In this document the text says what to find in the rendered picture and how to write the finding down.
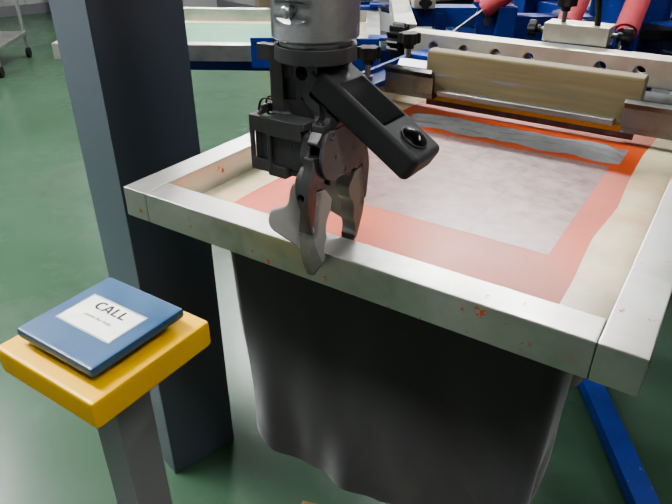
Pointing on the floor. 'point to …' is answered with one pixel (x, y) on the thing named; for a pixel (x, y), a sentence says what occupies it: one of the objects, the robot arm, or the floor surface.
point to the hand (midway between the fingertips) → (335, 252)
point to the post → (117, 401)
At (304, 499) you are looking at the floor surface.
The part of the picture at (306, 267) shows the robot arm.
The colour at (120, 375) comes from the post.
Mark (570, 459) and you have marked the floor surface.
